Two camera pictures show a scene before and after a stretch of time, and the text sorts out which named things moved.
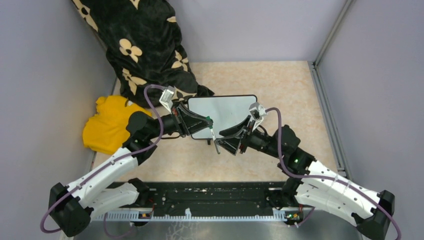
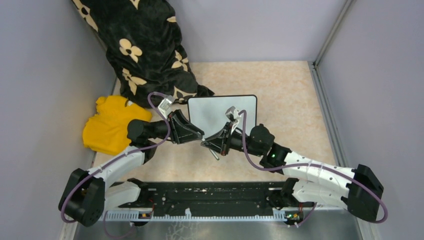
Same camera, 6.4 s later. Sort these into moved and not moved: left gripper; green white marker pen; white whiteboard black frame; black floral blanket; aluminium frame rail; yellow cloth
Moved: green white marker pen; left gripper
Not moved: black floral blanket; yellow cloth; white whiteboard black frame; aluminium frame rail
